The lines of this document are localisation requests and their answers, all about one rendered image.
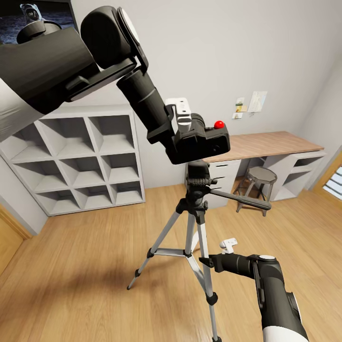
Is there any digital camera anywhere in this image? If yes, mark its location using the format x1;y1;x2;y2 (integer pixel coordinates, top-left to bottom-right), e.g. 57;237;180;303
165;113;231;165

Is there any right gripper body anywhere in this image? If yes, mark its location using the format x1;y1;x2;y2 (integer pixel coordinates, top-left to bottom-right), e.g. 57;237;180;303
213;253;241;275

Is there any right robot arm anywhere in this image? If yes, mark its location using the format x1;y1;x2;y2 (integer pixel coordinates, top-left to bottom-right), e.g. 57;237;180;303
199;238;309;342

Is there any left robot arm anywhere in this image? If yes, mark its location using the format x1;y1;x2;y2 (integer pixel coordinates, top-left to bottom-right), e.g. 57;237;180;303
0;6;191;155

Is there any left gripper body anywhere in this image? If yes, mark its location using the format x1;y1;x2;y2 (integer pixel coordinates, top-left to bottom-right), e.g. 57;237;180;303
131;88;173;144

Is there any camera tripod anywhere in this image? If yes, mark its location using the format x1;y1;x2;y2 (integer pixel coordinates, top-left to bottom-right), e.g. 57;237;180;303
127;160;271;342

